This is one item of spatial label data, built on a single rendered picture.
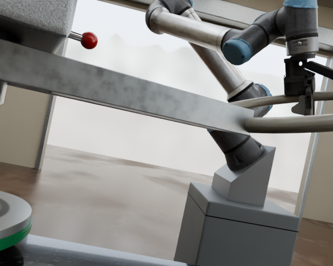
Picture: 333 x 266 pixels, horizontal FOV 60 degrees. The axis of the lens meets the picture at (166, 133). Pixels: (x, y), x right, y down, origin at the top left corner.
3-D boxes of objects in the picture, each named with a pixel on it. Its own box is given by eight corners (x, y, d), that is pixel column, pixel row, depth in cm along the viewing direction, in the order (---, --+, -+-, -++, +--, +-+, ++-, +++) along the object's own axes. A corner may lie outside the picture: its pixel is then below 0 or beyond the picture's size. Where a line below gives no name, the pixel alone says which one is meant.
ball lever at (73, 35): (53, 36, 48) (57, 17, 48) (52, 39, 51) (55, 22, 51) (98, 50, 52) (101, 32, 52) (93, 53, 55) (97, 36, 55)
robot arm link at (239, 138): (216, 151, 140) (195, 122, 138) (240, 131, 144) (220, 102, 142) (231, 151, 125) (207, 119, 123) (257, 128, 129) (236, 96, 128)
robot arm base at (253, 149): (223, 168, 143) (212, 152, 142) (251, 145, 146) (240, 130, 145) (240, 172, 124) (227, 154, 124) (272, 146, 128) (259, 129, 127)
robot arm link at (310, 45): (320, 38, 88) (316, 35, 80) (320, 54, 89) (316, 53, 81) (288, 43, 93) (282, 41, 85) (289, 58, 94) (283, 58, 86)
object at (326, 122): (338, 150, 38) (337, 127, 37) (168, 123, 81) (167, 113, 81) (488, 98, 59) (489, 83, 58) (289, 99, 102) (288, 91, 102)
